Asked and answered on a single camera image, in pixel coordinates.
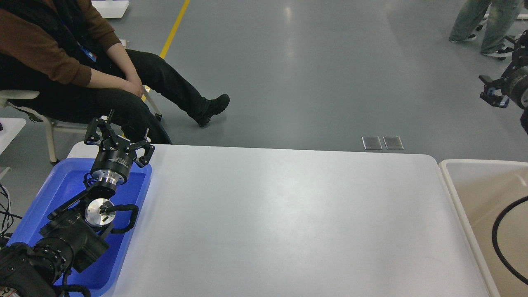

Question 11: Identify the white side table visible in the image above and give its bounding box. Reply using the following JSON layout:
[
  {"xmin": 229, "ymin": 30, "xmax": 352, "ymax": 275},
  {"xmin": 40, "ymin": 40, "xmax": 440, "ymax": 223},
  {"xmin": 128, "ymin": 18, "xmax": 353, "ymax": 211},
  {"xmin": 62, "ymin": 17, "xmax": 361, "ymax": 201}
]
[{"xmin": 0, "ymin": 117, "xmax": 26, "ymax": 154}]

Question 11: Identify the black cable bundle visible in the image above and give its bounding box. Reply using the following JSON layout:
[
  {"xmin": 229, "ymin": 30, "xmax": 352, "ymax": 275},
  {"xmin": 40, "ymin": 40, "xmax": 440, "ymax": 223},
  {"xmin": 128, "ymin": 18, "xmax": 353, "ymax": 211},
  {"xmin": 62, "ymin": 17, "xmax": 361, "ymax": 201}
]
[{"xmin": 0, "ymin": 181, "xmax": 23, "ymax": 240}]

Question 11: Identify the seated person brown sweater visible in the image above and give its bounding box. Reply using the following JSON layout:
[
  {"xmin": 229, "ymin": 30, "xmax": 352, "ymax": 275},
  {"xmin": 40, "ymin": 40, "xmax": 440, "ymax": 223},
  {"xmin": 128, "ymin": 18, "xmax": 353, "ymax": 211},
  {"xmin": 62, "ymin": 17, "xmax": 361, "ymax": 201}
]
[{"xmin": 0, "ymin": 0, "xmax": 230, "ymax": 144}]

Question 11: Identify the white flat board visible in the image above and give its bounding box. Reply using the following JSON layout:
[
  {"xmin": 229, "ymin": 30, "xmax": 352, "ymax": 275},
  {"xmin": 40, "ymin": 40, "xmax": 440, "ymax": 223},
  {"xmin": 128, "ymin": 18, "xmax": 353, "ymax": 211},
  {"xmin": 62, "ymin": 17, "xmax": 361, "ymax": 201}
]
[{"xmin": 91, "ymin": 0, "xmax": 130, "ymax": 19}]

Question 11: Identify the right metal floor plate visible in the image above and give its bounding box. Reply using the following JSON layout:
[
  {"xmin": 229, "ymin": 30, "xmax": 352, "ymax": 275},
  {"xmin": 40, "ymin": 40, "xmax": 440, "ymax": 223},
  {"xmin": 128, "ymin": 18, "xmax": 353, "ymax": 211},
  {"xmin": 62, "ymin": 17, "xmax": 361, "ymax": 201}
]
[{"xmin": 383, "ymin": 137, "xmax": 404, "ymax": 150}]

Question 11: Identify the black cable in bin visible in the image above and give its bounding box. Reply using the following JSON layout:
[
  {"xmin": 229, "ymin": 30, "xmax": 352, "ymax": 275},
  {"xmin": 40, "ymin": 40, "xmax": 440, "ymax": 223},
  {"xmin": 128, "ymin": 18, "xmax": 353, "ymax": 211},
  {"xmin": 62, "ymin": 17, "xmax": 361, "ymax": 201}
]
[{"xmin": 492, "ymin": 196, "xmax": 528, "ymax": 279}]

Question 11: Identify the beige plastic bin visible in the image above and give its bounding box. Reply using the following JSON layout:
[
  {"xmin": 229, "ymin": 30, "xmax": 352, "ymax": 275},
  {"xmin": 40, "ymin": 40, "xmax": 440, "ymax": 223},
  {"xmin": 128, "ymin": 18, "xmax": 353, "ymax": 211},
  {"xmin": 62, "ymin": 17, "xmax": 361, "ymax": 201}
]
[{"xmin": 439, "ymin": 160, "xmax": 528, "ymax": 297}]

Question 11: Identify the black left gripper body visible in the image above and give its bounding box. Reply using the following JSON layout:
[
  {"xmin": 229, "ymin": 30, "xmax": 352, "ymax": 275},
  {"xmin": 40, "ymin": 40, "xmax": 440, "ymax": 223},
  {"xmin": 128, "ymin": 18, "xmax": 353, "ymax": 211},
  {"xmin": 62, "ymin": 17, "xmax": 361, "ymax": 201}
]
[{"xmin": 90, "ymin": 139, "xmax": 137, "ymax": 181}]

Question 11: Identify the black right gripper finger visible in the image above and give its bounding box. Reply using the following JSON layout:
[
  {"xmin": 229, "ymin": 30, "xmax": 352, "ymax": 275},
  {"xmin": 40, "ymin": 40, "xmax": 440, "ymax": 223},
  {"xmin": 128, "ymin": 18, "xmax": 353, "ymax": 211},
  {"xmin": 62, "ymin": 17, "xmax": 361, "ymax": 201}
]
[
  {"xmin": 478, "ymin": 75, "xmax": 510, "ymax": 108},
  {"xmin": 511, "ymin": 30, "xmax": 528, "ymax": 70}
]

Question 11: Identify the white chair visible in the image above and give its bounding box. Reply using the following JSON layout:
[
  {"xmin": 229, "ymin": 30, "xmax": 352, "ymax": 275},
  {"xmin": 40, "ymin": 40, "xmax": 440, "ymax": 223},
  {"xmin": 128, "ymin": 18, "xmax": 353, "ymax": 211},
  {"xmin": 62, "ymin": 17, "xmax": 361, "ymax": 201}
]
[{"xmin": 0, "ymin": 85, "xmax": 163, "ymax": 166}]

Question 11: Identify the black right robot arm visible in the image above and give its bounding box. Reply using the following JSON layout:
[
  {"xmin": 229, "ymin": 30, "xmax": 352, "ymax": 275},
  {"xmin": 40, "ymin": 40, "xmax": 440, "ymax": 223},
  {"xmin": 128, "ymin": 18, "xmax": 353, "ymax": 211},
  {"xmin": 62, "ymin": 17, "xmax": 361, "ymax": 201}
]
[{"xmin": 478, "ymin": 31, "xmax": 528, "ymax": 132}]

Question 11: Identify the left metal floor plate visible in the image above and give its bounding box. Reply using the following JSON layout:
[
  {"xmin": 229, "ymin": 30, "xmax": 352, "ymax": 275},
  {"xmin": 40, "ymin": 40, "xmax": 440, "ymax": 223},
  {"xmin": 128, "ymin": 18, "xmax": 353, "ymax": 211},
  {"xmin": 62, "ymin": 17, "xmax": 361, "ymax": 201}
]
[{"xmin": 361, "ymin": 137, "xmax": 383, "ymax": 151}]

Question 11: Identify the metal floor plate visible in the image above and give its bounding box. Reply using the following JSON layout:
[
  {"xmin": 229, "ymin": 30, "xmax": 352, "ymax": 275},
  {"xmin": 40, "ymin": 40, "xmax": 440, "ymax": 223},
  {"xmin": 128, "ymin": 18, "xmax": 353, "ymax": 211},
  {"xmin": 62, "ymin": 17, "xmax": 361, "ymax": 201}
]
[
  {"xmin": 361, "ymin": 137, "xmax": 383, "ymax": 151},
  {"xmin": 383, "ymin": 137, "xmax": 404, "ymax": 150}
]

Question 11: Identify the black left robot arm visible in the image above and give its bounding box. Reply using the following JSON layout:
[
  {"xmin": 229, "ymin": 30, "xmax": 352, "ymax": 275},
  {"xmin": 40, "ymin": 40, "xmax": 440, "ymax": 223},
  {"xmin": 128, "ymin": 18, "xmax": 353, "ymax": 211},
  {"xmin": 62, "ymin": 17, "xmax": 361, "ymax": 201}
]
[{"xmin": 0, "ymin": 116, "xmax": 155, "ymax": 297}]

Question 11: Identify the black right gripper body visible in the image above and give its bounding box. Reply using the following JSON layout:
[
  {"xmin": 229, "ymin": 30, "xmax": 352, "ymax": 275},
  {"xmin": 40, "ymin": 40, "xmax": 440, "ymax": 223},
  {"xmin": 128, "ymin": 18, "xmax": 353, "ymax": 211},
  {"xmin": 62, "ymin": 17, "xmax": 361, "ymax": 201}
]
[{"xmin": 501, "ymin": 66, "xmax": 528, "ymax": 109}]

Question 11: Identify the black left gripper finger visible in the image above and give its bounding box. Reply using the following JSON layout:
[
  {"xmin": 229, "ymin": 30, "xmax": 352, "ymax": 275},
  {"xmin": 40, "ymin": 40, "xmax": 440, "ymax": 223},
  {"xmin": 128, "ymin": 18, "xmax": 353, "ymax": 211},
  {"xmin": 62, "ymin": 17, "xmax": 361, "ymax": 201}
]
[
  {"xmin": 131, "ymin": 128, "xmax": 155, "ymax": 168},
  {"xmin": 84, "ymin": 117, "xmax": 117, "ymax": 146}
]

